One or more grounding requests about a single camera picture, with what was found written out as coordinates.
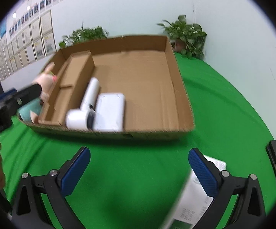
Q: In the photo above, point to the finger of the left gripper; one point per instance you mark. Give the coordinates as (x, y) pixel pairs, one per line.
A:
(22, 97)
(9, 92)

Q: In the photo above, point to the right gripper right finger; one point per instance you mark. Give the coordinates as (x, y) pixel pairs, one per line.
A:
(249, 209)

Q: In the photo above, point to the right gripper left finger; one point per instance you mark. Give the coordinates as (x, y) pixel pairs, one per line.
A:
(29, 210)

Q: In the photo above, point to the narrow cardboard box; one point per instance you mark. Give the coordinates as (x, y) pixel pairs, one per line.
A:
(68, 91)

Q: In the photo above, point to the white green printed carton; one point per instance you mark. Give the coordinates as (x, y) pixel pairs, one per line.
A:
(190, 205)

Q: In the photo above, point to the white handheld lint remover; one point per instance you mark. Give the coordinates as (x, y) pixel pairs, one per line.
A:
(83, 117)

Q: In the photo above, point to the white plastic device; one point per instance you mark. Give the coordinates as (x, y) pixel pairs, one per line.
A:
(110, 110)

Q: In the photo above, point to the left potted green plant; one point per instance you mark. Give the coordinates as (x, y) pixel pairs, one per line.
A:
(83, 34)

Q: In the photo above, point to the potted green plant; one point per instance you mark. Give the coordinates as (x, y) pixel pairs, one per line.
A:
(186, 39)
(83, 34)

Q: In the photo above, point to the green tablecloth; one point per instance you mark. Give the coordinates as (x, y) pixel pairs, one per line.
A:
(134, 184)

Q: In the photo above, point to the large shallow cardboard tray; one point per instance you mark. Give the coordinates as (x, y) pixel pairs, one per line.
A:
(145, 70)

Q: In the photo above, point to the right potted green plant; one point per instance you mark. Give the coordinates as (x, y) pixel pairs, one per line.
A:
(186, 39)

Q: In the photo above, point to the framed certificates on wall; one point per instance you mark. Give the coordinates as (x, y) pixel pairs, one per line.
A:
(30, 40)

